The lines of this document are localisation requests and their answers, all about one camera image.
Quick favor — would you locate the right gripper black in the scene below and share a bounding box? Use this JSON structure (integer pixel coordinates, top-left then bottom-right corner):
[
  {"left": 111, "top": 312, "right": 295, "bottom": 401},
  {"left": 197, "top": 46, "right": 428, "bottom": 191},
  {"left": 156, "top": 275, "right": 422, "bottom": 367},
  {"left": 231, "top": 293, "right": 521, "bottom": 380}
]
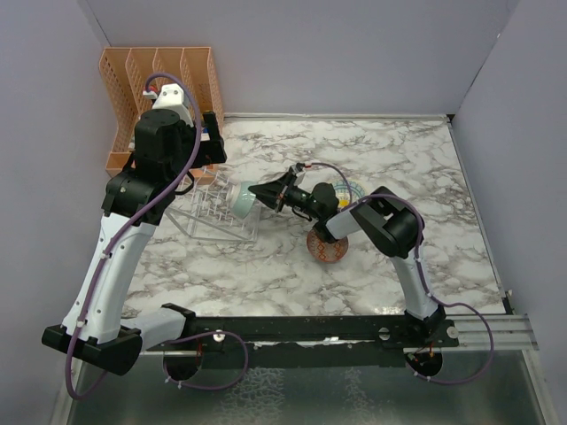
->
[{"left": 247, "top": 174, "right": 322, "bottom": 221}]

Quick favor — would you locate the red and blue patterned bowl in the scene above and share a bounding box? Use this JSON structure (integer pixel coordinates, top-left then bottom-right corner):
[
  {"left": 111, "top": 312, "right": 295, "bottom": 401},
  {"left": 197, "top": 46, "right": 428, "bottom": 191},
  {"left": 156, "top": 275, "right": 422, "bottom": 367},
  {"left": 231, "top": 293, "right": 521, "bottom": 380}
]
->
[{"left": 307, "top": 229, "right": 349, "bottom": 263}]

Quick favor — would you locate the yellow teal patterned bowl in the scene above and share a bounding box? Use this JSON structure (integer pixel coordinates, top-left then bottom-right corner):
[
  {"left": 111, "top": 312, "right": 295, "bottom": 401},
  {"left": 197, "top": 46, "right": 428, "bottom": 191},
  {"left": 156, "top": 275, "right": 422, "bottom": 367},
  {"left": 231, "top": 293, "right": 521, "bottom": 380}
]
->
[{"left": 332, "top": 181, "right": 367, "bottom": 209}]

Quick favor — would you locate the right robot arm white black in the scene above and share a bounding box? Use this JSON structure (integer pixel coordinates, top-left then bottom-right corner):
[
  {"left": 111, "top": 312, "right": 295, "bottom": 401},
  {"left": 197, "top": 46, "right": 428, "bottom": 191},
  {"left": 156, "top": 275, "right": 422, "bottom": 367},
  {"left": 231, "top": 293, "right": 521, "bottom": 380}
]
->
[{"left": 249, "top": 163, "right": 446, "bottom": 346}]

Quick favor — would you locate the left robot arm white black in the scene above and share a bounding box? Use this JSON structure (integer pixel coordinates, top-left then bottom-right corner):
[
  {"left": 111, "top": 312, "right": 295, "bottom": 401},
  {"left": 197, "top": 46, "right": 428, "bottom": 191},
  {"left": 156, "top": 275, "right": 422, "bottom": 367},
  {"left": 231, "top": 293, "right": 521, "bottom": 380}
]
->
[{"left": 42, "top": 109, "right": 227, "bottom": 375}]

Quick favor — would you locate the orange plastic file organizer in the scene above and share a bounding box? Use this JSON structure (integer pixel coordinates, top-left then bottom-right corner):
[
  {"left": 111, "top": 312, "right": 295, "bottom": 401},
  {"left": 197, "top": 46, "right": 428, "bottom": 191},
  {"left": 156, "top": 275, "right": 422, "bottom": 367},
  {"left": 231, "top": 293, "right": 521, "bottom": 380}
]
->
[{"left": 98, "top": 44, "right": 225, "bottom": 176}]

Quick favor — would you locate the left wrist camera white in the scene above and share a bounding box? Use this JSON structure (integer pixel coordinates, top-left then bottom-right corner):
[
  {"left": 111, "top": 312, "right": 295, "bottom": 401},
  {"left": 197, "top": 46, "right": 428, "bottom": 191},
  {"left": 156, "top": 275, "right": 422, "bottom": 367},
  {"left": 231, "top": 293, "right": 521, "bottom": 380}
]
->
[{"left": 143, "top": 83, "right": 193, "bottom": 126}]

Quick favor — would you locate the white wire dish rack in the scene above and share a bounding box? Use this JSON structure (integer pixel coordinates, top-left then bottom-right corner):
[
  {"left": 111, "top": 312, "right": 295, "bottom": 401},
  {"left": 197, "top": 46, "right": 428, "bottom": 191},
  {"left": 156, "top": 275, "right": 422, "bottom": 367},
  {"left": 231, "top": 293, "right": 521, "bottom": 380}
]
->
[{"left": 165, "top": 166, "right": 261, "bottom": 243}]

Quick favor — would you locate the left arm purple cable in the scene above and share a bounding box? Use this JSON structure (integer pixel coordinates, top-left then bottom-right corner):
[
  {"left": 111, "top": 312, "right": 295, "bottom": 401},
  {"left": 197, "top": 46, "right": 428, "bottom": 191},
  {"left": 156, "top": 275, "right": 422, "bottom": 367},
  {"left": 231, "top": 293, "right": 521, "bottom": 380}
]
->
[{"left": 66, "top": 73, "right": 249, "bottom": 401}]

